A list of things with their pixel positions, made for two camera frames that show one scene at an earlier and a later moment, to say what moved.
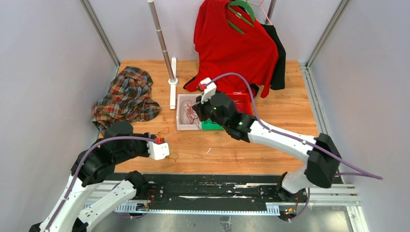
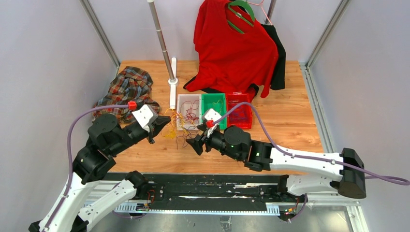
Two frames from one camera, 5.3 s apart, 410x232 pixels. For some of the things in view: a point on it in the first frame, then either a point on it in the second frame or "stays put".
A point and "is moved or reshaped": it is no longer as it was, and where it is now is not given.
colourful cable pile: [159, 140] → [183, 124]
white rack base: [172, 83] stays put
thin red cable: [191, 114] is moved or reshaped
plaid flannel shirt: [128, 100] stays put
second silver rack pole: [270, 12] stays put
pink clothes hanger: [260, 4] stays put
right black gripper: [199, 108] → [197, 143]
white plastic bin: [187, 118] stays put
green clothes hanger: [245, 5] stays put
